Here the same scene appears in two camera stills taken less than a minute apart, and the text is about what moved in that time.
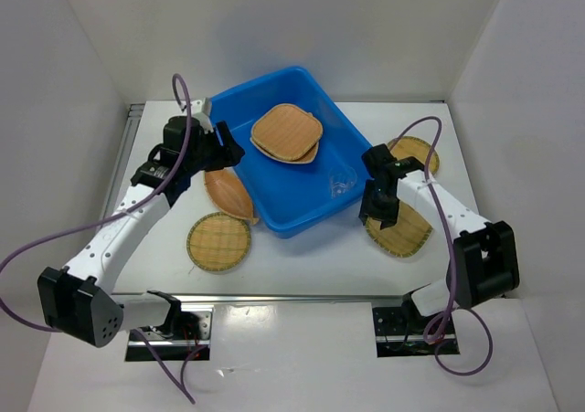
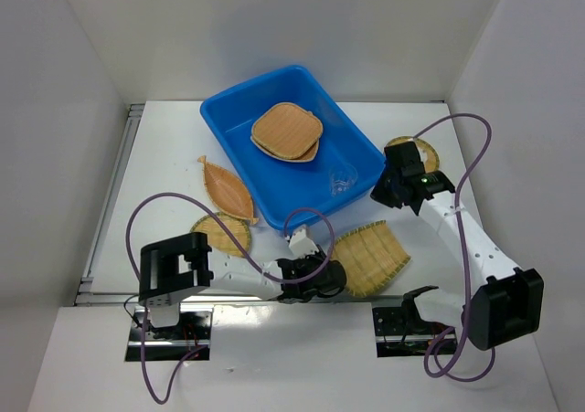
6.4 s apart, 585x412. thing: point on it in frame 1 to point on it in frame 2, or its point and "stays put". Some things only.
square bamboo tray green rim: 406,237 to 371,255
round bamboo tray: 218,242 stays put
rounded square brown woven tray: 286,131 stays put
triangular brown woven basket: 305,160 stays put
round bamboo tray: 415,147 stays put
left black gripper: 228,154 to 320,256
